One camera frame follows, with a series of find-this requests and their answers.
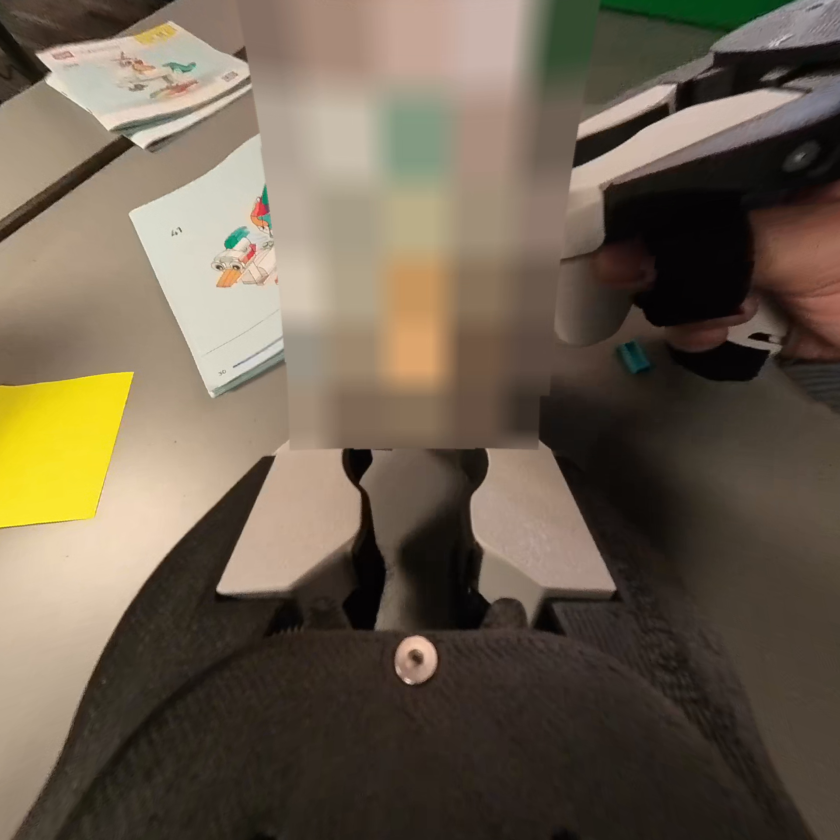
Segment yellow paper sheet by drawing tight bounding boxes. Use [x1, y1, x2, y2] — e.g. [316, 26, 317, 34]
[0, 372, 135, 529]

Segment open lego instruction booklet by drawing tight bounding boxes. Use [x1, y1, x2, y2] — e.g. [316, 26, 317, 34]
[128, 134, 286, 399]

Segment teal lego brick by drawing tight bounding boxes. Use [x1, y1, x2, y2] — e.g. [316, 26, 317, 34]
[616, 338, 655, 377]

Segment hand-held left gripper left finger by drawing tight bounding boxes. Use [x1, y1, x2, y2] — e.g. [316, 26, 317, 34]
[215, 449, 387, 608]

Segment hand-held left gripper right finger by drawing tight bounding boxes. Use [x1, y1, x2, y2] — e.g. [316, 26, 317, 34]
[467, 449, 619, 605]

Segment green plastic bin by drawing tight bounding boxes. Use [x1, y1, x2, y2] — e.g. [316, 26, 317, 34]
[600, 0, 798, 32]

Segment person's right hand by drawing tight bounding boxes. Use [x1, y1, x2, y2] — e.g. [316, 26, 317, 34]
[594, 196, 840, 363]

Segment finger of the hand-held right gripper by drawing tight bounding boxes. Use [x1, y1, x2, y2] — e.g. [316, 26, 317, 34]
[577, 80, 680, 144]
[570, 87, 807, 193]

